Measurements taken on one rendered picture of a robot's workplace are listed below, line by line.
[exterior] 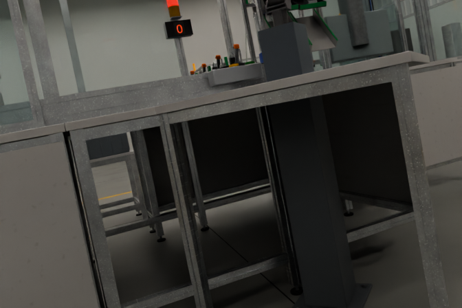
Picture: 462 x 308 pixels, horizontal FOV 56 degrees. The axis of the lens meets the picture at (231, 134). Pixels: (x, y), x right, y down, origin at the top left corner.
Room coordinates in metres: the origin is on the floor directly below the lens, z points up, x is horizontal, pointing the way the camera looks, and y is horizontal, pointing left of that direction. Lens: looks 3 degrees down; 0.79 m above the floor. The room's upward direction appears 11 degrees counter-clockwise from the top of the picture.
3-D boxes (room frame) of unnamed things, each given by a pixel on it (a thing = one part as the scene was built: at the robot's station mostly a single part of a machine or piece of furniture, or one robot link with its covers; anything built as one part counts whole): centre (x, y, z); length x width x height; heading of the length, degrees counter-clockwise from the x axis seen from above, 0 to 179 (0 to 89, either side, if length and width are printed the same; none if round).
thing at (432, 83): (3.18, -1.02, 0.43); 1.11 x 0.68 x 0.86; 110
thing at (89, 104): (1.73, 0.14, 0.91); 0.89 x 0.06 x 0.11; 110
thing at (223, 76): (1.74, -0.06, 0.93); 0.21 x 0.07 x 0.06; 110
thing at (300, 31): (1.63, -0.26, 0.96); 0.14 x 0.14 x 0.20; 61
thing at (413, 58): (1.68, -0.29, 0.84); 0.90 x 0.70 x 0.03; 61
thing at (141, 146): (3.47, -0.34, 0.43); 2.20 x 0.38 x 0.86; 110
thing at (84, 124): (2.39, 0.08, 0.84); 1.50 x 1.41 x 0.03; 110
